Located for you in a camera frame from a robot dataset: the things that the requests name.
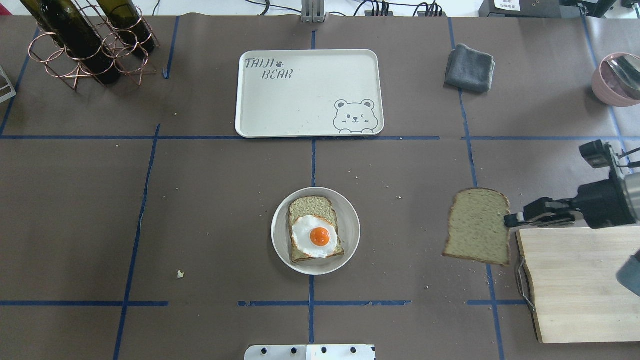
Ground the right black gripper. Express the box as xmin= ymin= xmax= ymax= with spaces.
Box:
xmin=503 ymin=179 xmax=637 ymax=229

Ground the white round plate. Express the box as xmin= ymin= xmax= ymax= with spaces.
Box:
xmin=270 ymin=187 xmax=361 ymax=276

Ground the white wire dish rack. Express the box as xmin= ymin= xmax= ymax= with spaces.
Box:
xmin=0 ymin=66 xmax=17 ymax=104

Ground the dark wine bottle left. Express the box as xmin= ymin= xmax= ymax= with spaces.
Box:
xmin=21 ymin=0 xmax=121 ymax=85

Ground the silver metal scoop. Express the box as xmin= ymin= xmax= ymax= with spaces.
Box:
xmin=605 ymin=54 xmax=640 ymax=100

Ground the wooden cutting board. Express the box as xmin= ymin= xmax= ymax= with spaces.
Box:
xmin=516 ymin=228 xmax=640 ymax=344

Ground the copper wire bottle rack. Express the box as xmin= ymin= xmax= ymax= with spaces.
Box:
xmin=23 ymin=0 xmax=159 ymax=90

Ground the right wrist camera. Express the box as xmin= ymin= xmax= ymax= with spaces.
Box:
xmin=579 ymin=139 xmax=624 ymax=177

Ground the white bear tray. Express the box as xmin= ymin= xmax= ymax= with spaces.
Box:
xmin=235 ymin=48 xmax=386 ymax=138

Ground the dark wine bottle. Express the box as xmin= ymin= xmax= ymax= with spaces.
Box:
xmin=98 ymin=0 xmax=156 ymax=58
xmin=21 ymin=0 xmax=121 ymax=85

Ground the fried egg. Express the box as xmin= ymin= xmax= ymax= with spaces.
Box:
xmin=291 ymin=215 xmax=339 ymax=259

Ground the dark wine bottle right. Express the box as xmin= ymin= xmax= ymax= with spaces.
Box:
xmin=98 ymin=0 xmax=156 ymax=58

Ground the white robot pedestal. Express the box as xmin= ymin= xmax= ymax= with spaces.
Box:
xmin=244 ymin=344 xmax=377 ymax=360

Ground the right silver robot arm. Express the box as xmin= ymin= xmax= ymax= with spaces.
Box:
xmin=504 ymin=173 xmax=639 ymax=296

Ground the bread slice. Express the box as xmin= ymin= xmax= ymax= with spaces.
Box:
xmin=288 ymin=196 xmax=345 ymax=264
xmin=442 ymin=187 xmax=511 ymax=267

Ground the grey folded cloth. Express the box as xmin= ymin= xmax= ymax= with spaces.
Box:
xmin=444 ymin=43 xmax=496 ymax=93

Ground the aluminium frame post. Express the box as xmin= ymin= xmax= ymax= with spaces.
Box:
xmin=301 ymin=0 xmax=327 ymax=23

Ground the black computer box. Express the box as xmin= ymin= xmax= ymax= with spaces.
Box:
xmin=478 ymin=0 xmax=585 ymax=19

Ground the pink bowl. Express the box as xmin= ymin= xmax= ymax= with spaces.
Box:
xmin=591 ymin=52 xmax=639 ymax=108

